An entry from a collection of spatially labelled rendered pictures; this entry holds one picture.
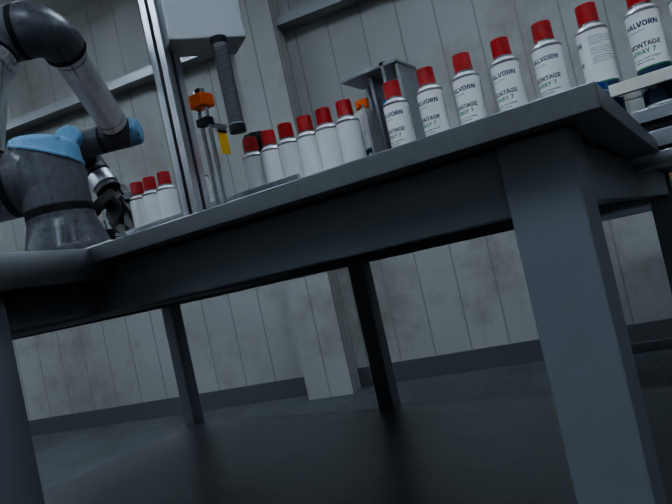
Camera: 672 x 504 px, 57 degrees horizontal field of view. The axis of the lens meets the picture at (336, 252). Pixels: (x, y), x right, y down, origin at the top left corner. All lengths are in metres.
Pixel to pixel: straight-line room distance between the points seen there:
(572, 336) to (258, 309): 3.69
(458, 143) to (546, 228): 0.10
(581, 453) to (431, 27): 3.48
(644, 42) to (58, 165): 0.98
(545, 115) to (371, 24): 3.53
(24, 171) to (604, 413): 0.96
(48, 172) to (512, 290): 2.93
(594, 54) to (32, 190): 0.97
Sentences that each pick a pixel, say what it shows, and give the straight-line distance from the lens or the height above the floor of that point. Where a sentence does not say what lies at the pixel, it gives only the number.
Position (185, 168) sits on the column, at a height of 1.02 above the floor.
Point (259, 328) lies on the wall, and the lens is 4.17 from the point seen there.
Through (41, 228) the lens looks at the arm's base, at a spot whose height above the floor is 0.91.
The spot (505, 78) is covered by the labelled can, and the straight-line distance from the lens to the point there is 1.17.
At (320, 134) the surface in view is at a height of 1.03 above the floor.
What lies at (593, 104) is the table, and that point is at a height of 0.81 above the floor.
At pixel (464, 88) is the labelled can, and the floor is 1.02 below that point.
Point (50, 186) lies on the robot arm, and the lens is 1.15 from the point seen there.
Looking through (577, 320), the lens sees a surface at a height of 0.66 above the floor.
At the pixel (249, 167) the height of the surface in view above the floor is 1.01.
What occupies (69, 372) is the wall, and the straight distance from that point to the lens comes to 5.18.
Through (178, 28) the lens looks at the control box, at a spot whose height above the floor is 1.31.
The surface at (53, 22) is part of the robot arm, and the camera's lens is 1.50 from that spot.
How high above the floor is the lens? 0.73
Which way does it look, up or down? 2 degrees up
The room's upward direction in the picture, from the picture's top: 12 degrees counter-clockwise
